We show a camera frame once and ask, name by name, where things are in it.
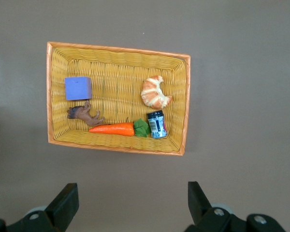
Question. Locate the toy croissant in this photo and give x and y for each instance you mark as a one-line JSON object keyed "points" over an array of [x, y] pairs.
{"points": [[153, 94]]}

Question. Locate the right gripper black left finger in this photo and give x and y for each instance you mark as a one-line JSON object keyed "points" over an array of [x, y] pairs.
{"points": [[62, 205]]}

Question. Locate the purple foam cube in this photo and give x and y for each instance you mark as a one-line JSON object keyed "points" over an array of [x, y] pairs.
{"points": [[77, 88]]}

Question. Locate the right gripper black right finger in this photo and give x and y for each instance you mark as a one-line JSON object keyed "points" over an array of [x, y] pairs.
{"points": [[198, 203]]}

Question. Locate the small blue labelled can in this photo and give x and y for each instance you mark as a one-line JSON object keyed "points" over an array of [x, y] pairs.
{"points": [[157, 125]]}

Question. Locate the brown toy animal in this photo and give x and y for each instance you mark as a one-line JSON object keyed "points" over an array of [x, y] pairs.
{"points": [[84, 116]]}

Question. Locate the orange toy carrot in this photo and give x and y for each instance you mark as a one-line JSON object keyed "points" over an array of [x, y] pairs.
{"points": [[113, 128]]}

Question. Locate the yellow wicker basket orange rim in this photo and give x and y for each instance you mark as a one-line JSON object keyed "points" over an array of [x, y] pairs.
{"points": [[120, 75]]}

